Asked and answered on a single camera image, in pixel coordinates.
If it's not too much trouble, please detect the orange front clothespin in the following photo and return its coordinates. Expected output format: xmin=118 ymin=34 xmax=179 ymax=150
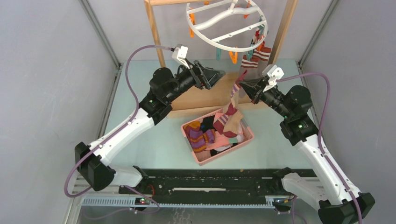
xmin=229 ymin=51 xmax=238 ymax=64

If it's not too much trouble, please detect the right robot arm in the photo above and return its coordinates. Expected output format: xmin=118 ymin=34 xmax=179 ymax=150
xmin=239 ymin=79 xmax=375 ymax=224

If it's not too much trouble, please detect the teal left clothespin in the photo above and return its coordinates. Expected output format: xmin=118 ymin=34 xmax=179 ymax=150
xmin=216 ymin=48 xmax=222 ymax=61

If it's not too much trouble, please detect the purple striped sock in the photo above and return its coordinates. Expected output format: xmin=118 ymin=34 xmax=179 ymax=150
xmin=183 ymin=120 xmax=216 ymax=153

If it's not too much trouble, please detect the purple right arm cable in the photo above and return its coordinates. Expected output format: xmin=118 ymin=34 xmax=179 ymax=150
xmin=275 ymin=72 xmax=363 ymax=224

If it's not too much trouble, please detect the orange cuffed grey sock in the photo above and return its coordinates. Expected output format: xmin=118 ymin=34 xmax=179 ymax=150
xmin=254 ymin=46 xmax=272 ymax=72

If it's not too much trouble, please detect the pink plastic basket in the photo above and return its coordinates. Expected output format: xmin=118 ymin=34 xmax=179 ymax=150
xmin=181 ymin=108 xmax=255 ymax=166

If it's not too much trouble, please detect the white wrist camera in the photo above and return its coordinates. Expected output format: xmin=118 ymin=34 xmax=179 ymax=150
xmin=262 ymin=64 xmax=284 ymax=92
xmin=171 ymin=44 xmax=190 ymax=69

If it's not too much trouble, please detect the pink mint sock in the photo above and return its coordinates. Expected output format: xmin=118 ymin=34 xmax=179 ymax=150
xmin=205 ymin=132 xmax=244 ymax=152

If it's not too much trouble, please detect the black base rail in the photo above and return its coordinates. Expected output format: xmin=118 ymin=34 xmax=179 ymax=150
xmin=119 ymin=168 xmax=297 ymax=205

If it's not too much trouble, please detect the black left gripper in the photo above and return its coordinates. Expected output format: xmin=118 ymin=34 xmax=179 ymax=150
xmin=165 ymin=59 xmax=225 ymax=104

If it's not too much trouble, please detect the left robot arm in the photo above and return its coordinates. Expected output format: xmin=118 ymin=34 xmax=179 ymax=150
xmin=75 ymin=60 xmax=226 ymax=194

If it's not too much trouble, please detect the wooden hanger stand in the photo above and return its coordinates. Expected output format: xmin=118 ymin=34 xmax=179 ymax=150
xmin=144 ymin=0 xmax=298 ymax=118

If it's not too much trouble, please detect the orange clothespin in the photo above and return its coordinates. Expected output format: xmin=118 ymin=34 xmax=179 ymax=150
xmin=229 ymin=51 xmax=238 ymax=64
xmin=189 ymin=13 xmax=195 ymax=38

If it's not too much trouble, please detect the white round clip hanger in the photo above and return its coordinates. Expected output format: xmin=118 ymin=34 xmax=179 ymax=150
xmin=185 ymin=0 xmax=268 ymax=52

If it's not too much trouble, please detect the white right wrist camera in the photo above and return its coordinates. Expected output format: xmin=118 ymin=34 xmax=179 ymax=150
xmin=262 ymin=64 xmax=284 ymax=92

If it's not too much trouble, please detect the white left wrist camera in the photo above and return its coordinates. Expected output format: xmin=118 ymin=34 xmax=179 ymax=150
xmin=171 ymin=44 xmax=190 ymax=69

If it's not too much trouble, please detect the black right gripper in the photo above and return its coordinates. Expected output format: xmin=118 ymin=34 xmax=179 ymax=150
xmin=239 ymin=76 xmax=292 ymax=119

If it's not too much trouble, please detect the beige red striped sock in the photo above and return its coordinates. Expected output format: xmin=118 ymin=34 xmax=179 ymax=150
xmin=226 ymin=70 xmax=248 ymax=116

